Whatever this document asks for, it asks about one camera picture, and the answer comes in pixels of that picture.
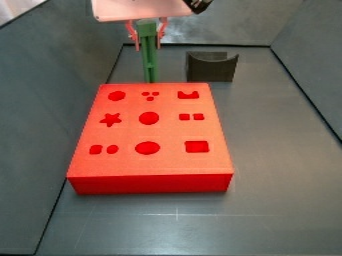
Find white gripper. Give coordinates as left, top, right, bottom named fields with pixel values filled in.
left=91, top=0, right=193, bottom=51

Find green three-prong peg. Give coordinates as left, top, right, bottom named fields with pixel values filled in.
left=137, top=19, right=158, bottom=83

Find red shape-sorter board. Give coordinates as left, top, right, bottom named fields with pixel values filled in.
left=67, top=83, right=234, bottom=195

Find black curved holder block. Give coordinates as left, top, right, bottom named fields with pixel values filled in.
left=186, top=51, right=240, bottom=82

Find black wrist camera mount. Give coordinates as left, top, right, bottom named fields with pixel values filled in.
left=182, top=0, right=214, bottom=14

